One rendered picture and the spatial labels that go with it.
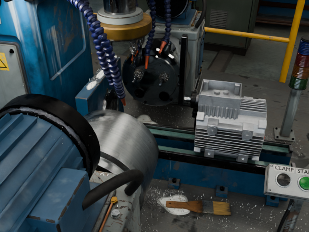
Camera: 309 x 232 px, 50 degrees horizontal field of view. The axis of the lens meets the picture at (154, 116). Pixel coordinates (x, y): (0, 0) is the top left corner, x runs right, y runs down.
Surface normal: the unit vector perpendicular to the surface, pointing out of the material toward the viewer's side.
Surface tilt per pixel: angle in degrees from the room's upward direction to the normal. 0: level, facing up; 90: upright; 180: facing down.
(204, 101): 90
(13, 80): 90
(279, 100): 0
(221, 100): 90
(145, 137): 51
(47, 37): 90
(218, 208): 1
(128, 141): 36
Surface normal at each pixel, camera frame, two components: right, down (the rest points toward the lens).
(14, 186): 0.63, -0.55
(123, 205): 0.00, -0.83
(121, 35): 0.12, 0.55
